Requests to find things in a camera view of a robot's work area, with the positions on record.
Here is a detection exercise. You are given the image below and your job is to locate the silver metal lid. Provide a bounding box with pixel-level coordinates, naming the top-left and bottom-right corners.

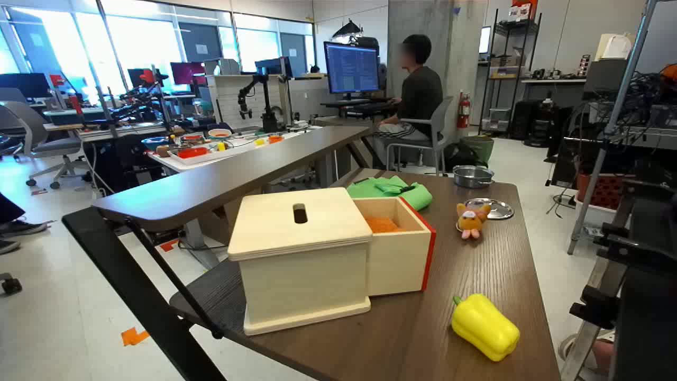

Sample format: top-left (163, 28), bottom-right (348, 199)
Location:
top-left (465, 196), bottom-right (516, 222)

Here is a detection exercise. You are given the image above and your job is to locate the silver metal pot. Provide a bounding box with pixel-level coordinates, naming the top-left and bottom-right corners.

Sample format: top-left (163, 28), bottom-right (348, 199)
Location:
top-left (450, 163), bottom-right (496, 189)

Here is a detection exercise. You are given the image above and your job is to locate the orange plush toy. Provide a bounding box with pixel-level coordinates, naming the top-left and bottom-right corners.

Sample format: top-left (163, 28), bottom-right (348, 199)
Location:
top-left (453, 201), bottom-right (493, 242)

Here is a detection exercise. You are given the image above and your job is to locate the yellow toy bell pepper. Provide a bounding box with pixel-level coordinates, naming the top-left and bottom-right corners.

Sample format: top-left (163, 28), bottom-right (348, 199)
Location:
top-left (448, 292), bottom-right (523, 363)

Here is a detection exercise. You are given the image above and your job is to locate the green cloth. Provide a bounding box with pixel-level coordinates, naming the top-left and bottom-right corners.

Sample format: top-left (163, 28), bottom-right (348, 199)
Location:
top-left (346, 173), bottom-right (436, 214)

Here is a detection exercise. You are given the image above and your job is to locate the light wooden slotted box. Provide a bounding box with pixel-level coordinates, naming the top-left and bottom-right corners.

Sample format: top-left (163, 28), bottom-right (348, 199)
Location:
top-left (226, 185), bottom-right (375, 338)

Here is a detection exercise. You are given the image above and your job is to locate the wooden drawer red front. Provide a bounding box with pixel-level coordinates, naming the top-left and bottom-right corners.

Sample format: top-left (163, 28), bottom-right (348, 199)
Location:
top-left (351, 195), bottom-right (439, 298)

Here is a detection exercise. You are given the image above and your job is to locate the grey plastic chair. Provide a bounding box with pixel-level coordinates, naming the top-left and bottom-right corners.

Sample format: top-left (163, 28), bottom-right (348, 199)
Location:
top-left (386, 92), bottom-right (455, 175)

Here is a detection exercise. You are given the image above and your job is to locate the computer monitor blue screen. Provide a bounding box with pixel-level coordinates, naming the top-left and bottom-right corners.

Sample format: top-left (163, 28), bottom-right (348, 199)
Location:
top-left (322, 40), bottom-right (384, 99)

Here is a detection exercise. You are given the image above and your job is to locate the seated person grey shirt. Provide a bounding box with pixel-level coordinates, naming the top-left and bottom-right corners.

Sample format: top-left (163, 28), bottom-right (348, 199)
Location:
top-left (372, 32), bottom-right (446, 166)

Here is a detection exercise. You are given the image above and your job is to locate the white table with toys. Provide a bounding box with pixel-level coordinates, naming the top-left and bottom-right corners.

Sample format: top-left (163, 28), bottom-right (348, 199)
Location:
top-left (144, 125), bottom-right (313, 175)

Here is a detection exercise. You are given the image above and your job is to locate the green bin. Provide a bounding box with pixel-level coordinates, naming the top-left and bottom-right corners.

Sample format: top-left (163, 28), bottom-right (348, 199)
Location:
top-left (460, 133), bottom-right (498, 168)

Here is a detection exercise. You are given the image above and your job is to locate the red fire extinguisher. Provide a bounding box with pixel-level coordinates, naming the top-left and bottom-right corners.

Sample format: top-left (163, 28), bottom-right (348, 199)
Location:
top-left (455, 88), bottom-right (475, 133)

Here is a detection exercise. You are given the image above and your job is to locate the black desk lamp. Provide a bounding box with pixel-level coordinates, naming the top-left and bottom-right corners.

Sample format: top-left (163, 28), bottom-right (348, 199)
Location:
top-left (330, 16), bottom-right (366, 42)

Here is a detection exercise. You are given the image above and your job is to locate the monitor pink screen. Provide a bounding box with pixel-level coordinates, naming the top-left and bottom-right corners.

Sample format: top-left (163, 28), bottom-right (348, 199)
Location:
top-left (168, 59), bottom-right (209, 88)

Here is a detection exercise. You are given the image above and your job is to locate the metal storage shelf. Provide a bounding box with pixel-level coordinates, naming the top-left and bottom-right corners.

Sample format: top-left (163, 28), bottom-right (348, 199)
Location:
top-left (478, 7), bottom-right (544, 138)

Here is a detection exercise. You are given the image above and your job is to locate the red crate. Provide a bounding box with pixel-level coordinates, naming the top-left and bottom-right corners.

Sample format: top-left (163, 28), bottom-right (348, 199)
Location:
top-left (576, 171), bottom-right (628, 211)

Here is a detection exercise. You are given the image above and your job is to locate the silver metal pole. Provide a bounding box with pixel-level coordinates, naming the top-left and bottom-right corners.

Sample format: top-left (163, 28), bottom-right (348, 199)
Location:
top-left (566, 0), bottom-right (663, 256)

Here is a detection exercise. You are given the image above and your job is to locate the grey office chair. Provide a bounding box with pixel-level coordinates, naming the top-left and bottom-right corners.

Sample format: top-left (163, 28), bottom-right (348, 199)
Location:
top-left (0, 97), bottom-right (91, 193)

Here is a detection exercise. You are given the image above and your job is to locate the white box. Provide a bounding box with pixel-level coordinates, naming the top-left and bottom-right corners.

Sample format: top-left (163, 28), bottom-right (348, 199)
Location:
top-left (592, 32), bottom-right (637, 62)

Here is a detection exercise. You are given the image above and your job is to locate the black stand frame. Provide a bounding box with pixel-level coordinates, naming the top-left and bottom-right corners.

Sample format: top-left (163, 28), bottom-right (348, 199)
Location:
top-left (60, 205), bottom-right (228, 381)

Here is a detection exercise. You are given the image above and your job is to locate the black camera rig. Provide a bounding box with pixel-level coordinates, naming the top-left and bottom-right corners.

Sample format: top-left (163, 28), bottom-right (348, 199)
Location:
top-left (558, 175), bottom-right (677, 381)

